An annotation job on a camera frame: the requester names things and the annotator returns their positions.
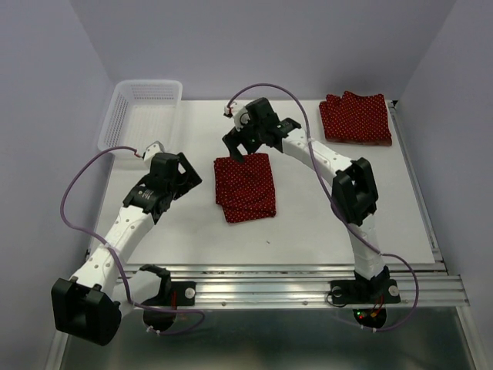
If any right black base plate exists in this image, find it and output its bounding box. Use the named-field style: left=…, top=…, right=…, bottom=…
left=329, top=279, right=401, bottom=305

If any red polka dot skirt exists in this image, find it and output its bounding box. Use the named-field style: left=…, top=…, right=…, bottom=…
left=319, top=91, right=392, bottom=141
left=213, top=153, right=277, bottom=224

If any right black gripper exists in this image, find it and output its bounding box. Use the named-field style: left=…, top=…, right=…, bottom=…
left=221, top=113, right=263, bottom=164

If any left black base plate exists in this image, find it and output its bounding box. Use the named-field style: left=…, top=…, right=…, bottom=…
left=139, top=264, right=196, bottom=308

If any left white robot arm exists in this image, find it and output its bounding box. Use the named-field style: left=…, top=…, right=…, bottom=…
left=51, top=143, right=205, bottom=346

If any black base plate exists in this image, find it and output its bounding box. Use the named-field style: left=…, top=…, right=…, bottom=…
left=139, top=264, right=196, bottom=308
left=329, top=279, right=401, bottom=305

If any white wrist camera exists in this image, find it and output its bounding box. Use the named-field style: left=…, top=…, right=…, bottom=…
left=223, top=101, right=250, bottom=131
left=141, top=141, right=166, bottom=162

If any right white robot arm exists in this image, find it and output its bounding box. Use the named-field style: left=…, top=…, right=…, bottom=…
left=223, top=98, right=390, bottom=308

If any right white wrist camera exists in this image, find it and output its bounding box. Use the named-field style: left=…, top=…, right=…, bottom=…
left=223, top=101, right=250, bottom=131

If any white plastic basket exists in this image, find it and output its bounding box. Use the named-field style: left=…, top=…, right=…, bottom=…
left=98, top=79, right=183, bottom=153

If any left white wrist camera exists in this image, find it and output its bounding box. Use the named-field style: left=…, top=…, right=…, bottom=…
left=141, top=141, right=166, bottom=162

